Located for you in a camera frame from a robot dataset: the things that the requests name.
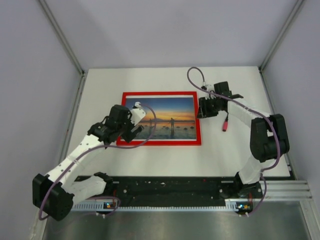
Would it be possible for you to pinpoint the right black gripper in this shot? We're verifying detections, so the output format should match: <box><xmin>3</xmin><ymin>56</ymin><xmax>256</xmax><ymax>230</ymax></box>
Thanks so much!
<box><xmin>196</xmin><ymin>96</ymin><xmax>220</xmax><ymax>120</ymax></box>

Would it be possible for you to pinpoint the red picture frame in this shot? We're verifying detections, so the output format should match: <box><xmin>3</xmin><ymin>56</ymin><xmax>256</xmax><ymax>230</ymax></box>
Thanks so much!
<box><xmin>115</xmin><ymin>91</ymin><xmax>202</xmax><ymax>147</ymax></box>

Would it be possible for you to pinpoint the red handled screwdriver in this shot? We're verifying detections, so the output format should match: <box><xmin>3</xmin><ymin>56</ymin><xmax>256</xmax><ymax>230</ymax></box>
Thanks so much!
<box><xmin>222</xmin><ymin>113</ymin><xmax>229</xmax><ymax>132</ymax></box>

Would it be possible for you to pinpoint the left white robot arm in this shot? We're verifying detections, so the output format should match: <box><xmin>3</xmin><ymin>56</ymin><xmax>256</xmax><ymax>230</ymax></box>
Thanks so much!
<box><xmin>32</xmin><ymin>102</ymin><xmax>146</xmax><ymax>221</ymax></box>

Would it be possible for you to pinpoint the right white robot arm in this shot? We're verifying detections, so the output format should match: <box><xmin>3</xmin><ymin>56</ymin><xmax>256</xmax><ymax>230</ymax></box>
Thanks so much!
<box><xmin>197</xmin><ymin>81</ymin><xmax>290</xmax><ymax>198</ymax></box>

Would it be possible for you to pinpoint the sunset photo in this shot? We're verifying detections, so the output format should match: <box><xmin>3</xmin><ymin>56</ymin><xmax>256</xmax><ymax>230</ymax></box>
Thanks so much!
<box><xmin>124</xmin><ymin>95</ymin><xmax>198</xmax><ymax>141</ymax></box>

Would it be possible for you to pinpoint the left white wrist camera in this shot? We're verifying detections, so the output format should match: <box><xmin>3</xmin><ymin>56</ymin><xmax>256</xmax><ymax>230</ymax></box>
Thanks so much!
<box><xmin>130</xmin><ymin>101</ymin><xmax>146</xmax><ymax>126</ymax></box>

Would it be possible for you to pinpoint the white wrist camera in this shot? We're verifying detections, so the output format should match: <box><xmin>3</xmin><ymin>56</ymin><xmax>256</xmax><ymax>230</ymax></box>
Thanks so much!
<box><xmin>201</xmin><ymin>82</ymin><xmax>215</xmax><ymax>99</ymax></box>
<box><xmin>130</xmin><ymin>101</ymin><xmax>146</xmax><ymax>126</ymax></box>

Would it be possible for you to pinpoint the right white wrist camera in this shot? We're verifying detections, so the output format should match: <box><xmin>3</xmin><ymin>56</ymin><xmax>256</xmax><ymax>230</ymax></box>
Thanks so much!
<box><xmin>201</xmin><ymin>82</ymin><xmax>215</xmax><ymax>99</ymax></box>

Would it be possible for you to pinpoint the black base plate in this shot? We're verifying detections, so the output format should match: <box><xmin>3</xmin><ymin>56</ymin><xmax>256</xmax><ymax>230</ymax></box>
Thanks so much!
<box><xmin>74</xmin><ymin>175</ymin><xmax>265</xmax><ymax>201</ymax></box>

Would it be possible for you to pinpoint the white slotted cable duct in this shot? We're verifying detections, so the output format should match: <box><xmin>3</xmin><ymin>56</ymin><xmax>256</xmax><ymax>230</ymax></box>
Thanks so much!
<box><xmin>71</xmin><ymin>200</ymin><xmax>252</xmax><ymax>213</ymax></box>

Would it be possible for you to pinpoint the left aluminium corner post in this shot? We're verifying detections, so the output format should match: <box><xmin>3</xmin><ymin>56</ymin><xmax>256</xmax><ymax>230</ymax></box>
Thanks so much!
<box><xmin>37</xmin><ymin>0</ymin><xmax>86</xmax><ymax>76</ymax></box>

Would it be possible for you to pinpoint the aluminium corner post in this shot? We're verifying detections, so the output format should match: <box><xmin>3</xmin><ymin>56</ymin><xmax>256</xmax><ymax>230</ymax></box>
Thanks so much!
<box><xmin>37</xmin><ymin>0</ymin><xmax>86</xmax><ymax>76</ymax></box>
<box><xmin>258</xmin><ymin>0</ymin><xmax>306</xmax><ymax>73</ymax></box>

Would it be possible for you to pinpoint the aluminium front rail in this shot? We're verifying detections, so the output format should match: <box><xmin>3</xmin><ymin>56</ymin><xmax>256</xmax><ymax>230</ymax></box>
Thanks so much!
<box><xmin>264</xmin><ymin>180</ymin><xmax>312</xmax><ymax>202</ymax></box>

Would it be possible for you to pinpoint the right aluminium corner post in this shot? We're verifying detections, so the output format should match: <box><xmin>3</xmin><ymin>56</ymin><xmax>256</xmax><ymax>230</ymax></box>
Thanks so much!
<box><xmin>258</xmin><ymin>0</ymin><xmax>306</xmax><ymax>73</ymax></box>

